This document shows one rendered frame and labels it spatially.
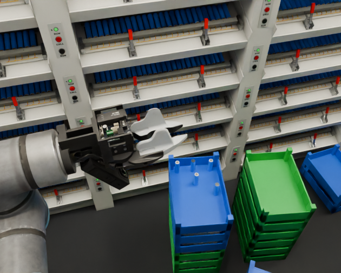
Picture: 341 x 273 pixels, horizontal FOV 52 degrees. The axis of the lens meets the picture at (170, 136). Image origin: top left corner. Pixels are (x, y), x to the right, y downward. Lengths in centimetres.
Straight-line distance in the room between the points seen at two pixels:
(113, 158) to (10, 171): 16
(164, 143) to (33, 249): 28
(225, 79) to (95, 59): 54
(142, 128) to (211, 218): 75
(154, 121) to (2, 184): 26
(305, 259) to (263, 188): 50
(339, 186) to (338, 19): 90
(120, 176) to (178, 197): 71
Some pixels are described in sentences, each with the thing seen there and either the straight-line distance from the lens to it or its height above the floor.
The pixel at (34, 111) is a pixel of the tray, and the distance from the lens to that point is 139.
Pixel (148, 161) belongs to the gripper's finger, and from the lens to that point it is 59.
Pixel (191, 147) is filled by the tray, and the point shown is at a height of 33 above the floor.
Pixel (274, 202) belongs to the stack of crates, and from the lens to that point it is 149.
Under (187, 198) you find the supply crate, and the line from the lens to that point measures 134.
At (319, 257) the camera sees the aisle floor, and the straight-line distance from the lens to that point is 190.
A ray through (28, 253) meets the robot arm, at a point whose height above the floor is 109.
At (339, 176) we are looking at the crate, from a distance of 210.
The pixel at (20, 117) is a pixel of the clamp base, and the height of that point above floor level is 72.
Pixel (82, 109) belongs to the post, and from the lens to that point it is 134.
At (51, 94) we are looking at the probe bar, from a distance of 138.
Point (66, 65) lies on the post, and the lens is 122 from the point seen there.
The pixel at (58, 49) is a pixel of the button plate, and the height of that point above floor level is 100.
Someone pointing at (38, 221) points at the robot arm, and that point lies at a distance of 67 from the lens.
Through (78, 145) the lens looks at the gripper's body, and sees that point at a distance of 57.
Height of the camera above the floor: 163
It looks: 48 degrees down
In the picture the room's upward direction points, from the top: straight up
